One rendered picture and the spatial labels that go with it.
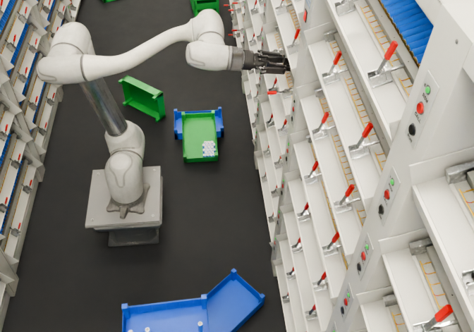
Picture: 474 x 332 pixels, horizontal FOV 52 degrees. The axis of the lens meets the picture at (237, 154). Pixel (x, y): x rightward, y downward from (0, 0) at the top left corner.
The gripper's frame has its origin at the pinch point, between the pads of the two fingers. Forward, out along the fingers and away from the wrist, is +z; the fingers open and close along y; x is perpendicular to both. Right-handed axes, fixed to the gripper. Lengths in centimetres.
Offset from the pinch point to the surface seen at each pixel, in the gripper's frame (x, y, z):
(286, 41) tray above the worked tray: -11.4, -2.2, -6.2
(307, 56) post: -26.8, -34.5, -9.2
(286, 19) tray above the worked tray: -12.5, 11.4, -4.3
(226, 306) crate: 101, -49, -13
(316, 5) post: -43, -34, -11
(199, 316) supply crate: 64, -72, -31
